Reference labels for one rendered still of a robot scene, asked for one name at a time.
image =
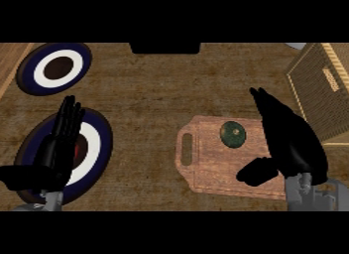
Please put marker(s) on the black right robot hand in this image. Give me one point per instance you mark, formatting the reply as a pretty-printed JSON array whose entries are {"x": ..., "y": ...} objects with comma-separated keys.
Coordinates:
[{"x": 291, "y": 139}]

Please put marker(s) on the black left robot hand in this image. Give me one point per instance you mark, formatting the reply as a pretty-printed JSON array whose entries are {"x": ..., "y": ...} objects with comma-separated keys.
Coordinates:
[{"x": 56, "y": 155}]

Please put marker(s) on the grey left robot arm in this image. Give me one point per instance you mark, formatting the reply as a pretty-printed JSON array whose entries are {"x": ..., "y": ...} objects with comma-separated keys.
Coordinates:
[{"x": 48, "y": 201}]

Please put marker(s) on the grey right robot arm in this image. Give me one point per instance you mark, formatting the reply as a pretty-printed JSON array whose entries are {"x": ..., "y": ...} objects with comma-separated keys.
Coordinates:
[{"x": 314, "y": 195}]

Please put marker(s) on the dark green round squash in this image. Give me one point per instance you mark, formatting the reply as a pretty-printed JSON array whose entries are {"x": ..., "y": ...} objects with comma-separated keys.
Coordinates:
[{"x": 233, "y": 134}]

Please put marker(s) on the blue and white ringed plate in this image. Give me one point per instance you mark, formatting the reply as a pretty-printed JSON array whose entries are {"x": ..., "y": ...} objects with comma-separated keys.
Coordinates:
[
  {"x": 93, "y": 149},
  {"x": 59, "y": 67}
]

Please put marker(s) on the pale grey round object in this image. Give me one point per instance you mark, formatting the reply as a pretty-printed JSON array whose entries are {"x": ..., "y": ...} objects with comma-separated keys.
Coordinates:
[{"x": 296, "y": 45}]

